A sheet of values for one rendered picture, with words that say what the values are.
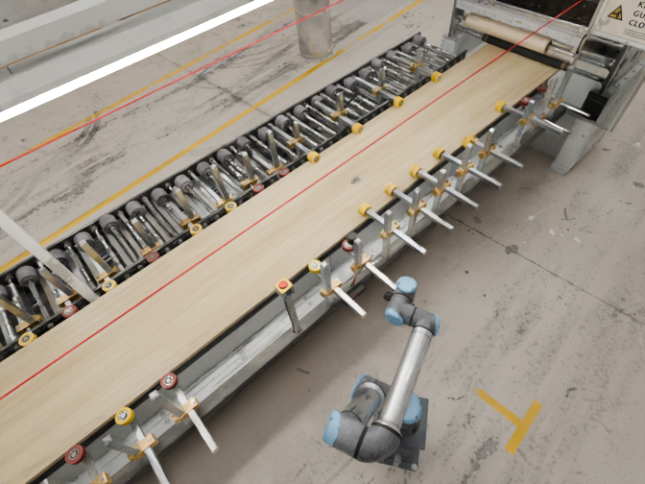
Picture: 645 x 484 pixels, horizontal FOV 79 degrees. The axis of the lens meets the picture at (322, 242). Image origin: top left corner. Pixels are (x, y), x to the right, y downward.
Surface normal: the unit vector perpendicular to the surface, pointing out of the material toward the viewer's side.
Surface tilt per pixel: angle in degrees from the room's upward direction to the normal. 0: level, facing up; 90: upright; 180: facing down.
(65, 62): 61
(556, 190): 0
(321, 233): 0
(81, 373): 0
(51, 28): 90
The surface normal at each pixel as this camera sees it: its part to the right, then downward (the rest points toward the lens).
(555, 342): -0.08, -0.59
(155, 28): 0.54, 0.21
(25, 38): 0.66, 0.57
